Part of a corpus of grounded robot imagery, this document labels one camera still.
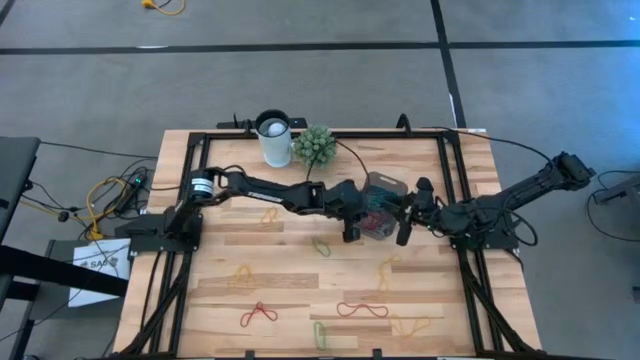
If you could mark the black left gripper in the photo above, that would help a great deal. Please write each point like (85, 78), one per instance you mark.
(347, 200)

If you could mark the artificial plant in patterned pot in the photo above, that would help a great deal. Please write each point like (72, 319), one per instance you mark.
(314, 145)

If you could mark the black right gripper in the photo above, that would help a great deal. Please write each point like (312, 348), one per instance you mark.
(424, 200)

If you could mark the teal rubber band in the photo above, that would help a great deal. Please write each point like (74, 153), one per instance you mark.
(382, 197)

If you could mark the black power strip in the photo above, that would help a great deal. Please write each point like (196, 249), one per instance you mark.
(131, 192)

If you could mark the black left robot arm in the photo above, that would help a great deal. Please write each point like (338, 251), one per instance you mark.
(265, 192)

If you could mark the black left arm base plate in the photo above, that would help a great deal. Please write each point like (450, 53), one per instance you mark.
(145, 235)

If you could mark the grey translucent plastic bin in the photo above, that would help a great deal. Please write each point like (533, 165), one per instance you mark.
(385, 181)

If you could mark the tall white insulated tumbler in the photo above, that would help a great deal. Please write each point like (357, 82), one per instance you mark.
(276, 150)

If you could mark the green rubber band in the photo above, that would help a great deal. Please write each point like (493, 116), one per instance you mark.
(316, 335)
(321, 247)

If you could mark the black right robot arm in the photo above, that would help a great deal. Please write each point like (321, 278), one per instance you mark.
(525, 187)

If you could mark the red rubber band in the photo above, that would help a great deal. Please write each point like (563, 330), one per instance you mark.
(258, 312)
(375, 222)
(362, 311)

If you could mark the dark grey desk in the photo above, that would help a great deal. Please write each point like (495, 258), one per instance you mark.
(17, 175)

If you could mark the black aluminium table frame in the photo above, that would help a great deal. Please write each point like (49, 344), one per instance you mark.
(380, 135)

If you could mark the white printed paper sheet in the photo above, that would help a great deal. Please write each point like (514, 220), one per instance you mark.
(100, 280)

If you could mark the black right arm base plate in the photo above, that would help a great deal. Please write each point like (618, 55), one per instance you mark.
(500, 244)

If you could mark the small white ball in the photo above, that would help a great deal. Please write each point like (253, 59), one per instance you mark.
(275, 129)

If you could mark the grey stand foot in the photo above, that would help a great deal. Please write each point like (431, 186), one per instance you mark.
(620, 190)

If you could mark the black metal beam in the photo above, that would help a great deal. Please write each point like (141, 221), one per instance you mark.
(50, 270)

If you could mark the yellow rubber band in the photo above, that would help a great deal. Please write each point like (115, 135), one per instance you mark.
(264, 217)
(248, 272)
(402, 327)
(382, 272)

